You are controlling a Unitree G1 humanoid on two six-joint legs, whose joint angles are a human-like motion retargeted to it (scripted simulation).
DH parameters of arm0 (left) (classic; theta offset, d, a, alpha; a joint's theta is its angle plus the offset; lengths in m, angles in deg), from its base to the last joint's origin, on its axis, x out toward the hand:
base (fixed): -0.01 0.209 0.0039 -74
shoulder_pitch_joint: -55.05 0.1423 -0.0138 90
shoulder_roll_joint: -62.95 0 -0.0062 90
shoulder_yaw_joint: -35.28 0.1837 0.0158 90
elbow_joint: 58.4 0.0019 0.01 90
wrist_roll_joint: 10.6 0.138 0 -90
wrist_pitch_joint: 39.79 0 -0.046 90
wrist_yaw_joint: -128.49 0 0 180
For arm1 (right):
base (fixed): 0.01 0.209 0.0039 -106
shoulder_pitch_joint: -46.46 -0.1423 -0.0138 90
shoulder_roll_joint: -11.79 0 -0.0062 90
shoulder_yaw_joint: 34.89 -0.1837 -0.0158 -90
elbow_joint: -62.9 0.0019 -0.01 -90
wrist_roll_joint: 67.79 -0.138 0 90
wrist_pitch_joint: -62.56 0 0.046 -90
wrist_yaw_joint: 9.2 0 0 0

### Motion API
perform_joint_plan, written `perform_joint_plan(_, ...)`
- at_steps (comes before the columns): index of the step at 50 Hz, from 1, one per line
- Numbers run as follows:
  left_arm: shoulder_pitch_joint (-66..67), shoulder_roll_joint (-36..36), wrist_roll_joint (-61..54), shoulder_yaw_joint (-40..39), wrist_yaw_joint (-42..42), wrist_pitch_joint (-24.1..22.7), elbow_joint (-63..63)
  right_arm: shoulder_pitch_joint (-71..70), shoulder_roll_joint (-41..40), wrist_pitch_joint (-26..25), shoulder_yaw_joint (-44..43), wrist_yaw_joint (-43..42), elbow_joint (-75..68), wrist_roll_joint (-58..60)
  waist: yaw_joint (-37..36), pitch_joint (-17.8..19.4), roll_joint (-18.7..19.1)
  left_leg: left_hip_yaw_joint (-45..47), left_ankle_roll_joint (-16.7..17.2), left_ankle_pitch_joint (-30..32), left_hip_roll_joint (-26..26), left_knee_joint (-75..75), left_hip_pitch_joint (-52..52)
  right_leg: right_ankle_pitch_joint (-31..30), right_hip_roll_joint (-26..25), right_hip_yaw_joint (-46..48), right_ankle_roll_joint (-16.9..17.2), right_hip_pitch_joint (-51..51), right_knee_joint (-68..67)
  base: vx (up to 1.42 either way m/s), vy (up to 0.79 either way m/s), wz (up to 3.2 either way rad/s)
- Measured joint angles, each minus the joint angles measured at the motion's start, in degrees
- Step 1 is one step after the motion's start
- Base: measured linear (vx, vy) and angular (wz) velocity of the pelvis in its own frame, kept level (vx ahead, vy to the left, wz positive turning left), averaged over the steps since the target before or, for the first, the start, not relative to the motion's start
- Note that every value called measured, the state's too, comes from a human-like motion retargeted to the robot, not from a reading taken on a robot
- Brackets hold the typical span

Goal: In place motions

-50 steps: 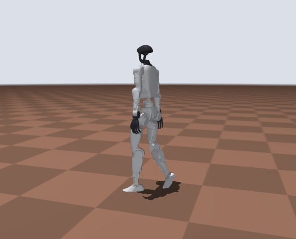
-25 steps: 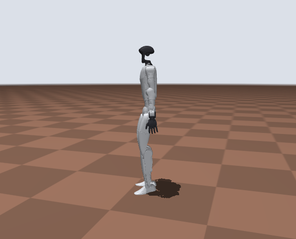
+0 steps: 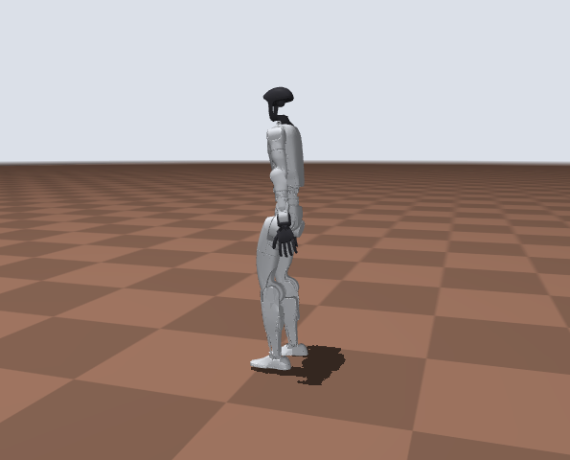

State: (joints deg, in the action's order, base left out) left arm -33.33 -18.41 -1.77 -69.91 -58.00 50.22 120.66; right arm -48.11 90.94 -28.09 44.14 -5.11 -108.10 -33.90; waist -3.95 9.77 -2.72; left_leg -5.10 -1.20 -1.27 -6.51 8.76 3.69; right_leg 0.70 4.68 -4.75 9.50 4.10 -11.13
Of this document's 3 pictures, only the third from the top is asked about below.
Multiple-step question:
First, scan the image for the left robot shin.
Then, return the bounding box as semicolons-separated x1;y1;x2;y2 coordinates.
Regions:
261;286;285;359

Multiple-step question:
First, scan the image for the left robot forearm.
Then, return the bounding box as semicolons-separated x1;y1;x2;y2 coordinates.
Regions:
270;169;289;222

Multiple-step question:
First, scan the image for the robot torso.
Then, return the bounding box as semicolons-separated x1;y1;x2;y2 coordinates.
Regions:
267;121;305;231

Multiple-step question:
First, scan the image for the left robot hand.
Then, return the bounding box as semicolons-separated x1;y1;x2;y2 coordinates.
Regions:
272;213;298;258

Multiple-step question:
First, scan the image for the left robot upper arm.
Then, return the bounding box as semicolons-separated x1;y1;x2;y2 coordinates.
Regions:
266;127;287;183

